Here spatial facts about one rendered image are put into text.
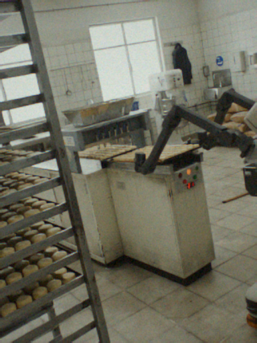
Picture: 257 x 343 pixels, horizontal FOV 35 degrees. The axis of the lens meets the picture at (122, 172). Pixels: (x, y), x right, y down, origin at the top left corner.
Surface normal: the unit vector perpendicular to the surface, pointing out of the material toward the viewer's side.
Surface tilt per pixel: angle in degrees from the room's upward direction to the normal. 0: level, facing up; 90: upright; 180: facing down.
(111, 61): 90
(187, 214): 90
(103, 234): 90
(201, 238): 90
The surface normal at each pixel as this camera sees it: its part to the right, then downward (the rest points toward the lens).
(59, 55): 0.54, 0.11
